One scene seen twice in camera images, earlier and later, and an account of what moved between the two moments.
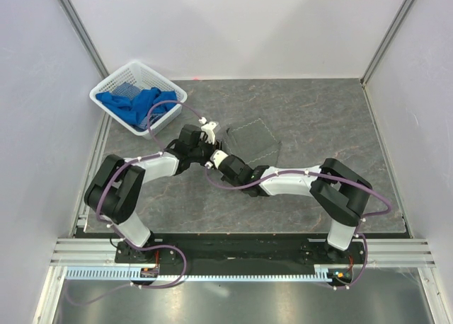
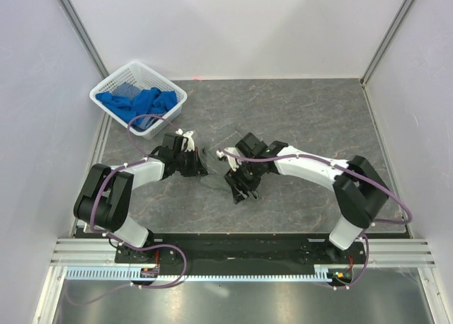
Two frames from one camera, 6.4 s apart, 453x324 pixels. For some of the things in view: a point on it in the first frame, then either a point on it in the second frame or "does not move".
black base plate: x=241 y=250 does not move
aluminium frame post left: x=76 y=27 does not move
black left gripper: x=211 y=146 → x=196 y=168
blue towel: x=135 y=110 does not move
